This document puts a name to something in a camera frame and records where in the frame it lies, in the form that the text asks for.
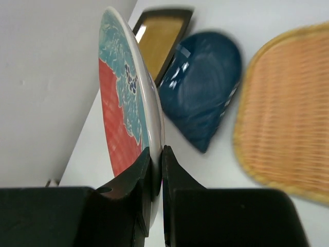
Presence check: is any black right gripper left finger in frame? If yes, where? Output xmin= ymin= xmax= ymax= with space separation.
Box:
xmin=1 ymin=149 xmax=151 ymax=246

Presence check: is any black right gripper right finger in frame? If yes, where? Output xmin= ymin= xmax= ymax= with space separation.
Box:
xmin=162 ymin=146 xmax=308 ymax=246

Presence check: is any red teal round plate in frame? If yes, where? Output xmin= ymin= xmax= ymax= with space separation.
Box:
xmin=99 ymin=7 xmax=165 ymax=224

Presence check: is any woven bamboo square tray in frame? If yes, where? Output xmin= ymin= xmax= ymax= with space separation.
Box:
xmin=233 ymin=23 xmax=328 ymax=205

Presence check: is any dark blue heart-shaped plate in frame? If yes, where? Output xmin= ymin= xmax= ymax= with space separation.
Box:
xmin=159 ymin=31 xmax=243 ymax=153

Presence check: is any black yellow square plate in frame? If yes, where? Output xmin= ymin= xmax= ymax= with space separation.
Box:
xmin=133 ymin=7 xmax=194 ymax=85

